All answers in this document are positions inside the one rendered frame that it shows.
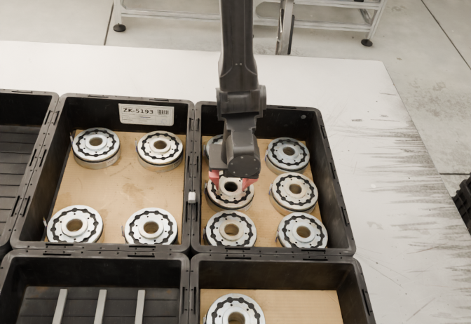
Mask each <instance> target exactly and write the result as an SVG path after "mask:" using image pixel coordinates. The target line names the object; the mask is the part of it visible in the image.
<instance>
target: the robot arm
mask: <svg viewBox="0 0 471 324"><path fill-rule="evenodd" d="M219 11H220V24H221V53H220V57H219V61H218V77H219V87H218V88H215V90H216V98H217V116H218V121H225V123H224V134H223V140H222V144H210V147H209V178H210V180H211V181H212V182H213V183H214V184H215V187H216V190H218V188H219V171H220V170H223V176H224V177H232V178H242V179H243V182H242V191H244V190H245V189H246V188H247V187H248V186H250V185H251V184H253V183H255V182H256V181H258V179H259V174H260V172H261V159H260V151H259V147H258V144H257V138H256V137H255V135H254V131H255V130H256V122H257V118H259V117H263V109H266V101H267V95H266V86H265V85H261V84H259V80H258V71H257V63H256V60H255V58H254V53H253V0H219Z"/></svg>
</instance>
